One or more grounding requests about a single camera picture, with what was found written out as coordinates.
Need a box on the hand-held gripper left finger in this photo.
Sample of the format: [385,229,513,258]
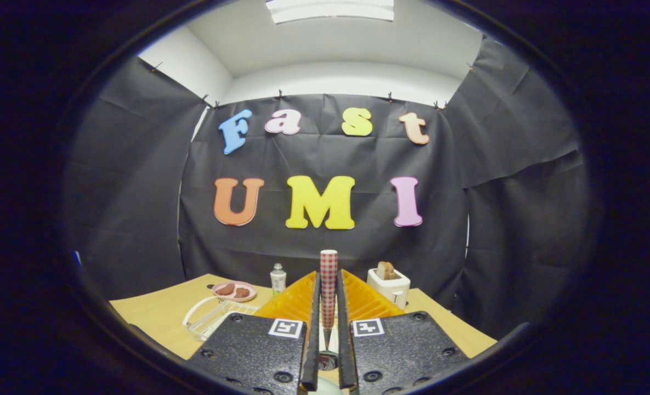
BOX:
[185,270,321,395]

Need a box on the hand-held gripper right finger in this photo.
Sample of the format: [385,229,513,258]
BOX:
[336,269,471,395]

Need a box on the white dish rack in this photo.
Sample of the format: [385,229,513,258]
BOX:
[182,296,259,342]

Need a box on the red checkered handle spoon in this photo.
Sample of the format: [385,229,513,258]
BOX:
[318,250,339,371]

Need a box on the pink plate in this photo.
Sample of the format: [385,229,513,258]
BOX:
[212,281,257,302]

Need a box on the dish soap bottle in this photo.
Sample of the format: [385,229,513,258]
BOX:
[270,263,287,297]

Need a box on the white toaster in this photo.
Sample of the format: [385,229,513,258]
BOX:
[367,268,411,309]

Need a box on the black backdrop cloth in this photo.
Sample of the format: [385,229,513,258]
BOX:
[64,36,591,341]

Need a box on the ceiling light panel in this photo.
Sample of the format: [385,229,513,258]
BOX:
[265,0,395,24]

